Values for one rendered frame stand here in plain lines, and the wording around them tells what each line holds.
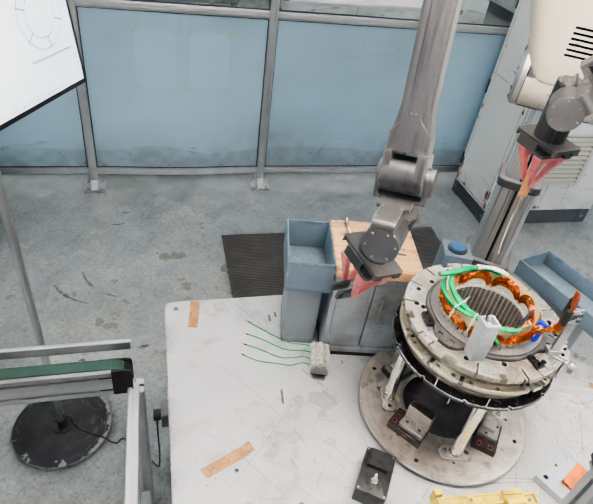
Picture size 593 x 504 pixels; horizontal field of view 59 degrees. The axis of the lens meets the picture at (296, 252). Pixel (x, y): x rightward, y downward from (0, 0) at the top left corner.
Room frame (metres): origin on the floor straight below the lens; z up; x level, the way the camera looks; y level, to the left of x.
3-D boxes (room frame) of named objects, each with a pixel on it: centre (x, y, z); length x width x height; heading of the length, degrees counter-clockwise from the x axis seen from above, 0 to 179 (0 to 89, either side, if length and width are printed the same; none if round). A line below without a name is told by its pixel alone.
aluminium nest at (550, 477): (0.64, -0.65, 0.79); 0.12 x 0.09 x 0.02; 133
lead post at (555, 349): (0.70, -0.50, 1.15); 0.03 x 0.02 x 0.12; 95
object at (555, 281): (0.96, -0.65, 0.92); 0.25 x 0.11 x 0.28; 35
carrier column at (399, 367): (0.77, -0.26, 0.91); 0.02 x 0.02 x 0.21
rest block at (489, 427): (0.71, -0.48, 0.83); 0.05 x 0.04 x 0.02; 157
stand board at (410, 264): (0.99, -0.18, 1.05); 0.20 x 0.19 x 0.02; 97
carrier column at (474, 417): (0.65, -0.40, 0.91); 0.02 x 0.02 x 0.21
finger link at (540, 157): (0.93, -0.42, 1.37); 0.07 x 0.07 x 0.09; 27
